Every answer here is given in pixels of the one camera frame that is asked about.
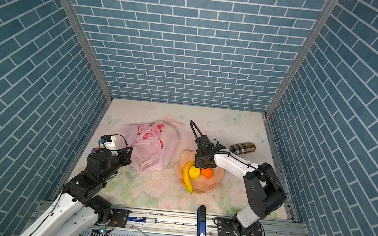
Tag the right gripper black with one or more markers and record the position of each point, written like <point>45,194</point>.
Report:
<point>197,160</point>

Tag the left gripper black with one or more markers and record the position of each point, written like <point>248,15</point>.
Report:
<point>126,158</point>

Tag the orange toy fruit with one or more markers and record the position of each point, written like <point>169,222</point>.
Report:
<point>207,173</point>

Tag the yellow toy fruit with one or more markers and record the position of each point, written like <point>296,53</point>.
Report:
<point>194,173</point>

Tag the yellow green toy mango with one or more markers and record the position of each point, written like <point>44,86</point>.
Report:
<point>186,177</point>

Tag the pink plastic bag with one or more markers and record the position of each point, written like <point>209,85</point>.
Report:
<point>153,145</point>

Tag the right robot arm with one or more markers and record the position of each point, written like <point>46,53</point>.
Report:
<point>263,190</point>

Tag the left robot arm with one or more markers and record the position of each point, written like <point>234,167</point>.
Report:
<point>78,205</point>

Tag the plaid glasses case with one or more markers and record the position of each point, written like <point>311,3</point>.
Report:
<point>242,148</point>

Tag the blue stapler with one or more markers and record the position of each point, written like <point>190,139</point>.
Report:
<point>201,221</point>

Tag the blue marker pen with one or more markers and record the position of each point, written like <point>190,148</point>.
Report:
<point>142,220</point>

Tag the left circuit board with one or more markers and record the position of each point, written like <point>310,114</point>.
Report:
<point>97,232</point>

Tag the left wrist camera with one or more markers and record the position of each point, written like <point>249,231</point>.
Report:
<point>108,142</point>

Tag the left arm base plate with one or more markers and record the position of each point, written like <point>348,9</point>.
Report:
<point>118,218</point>

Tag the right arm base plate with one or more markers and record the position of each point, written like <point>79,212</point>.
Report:
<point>230,227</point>

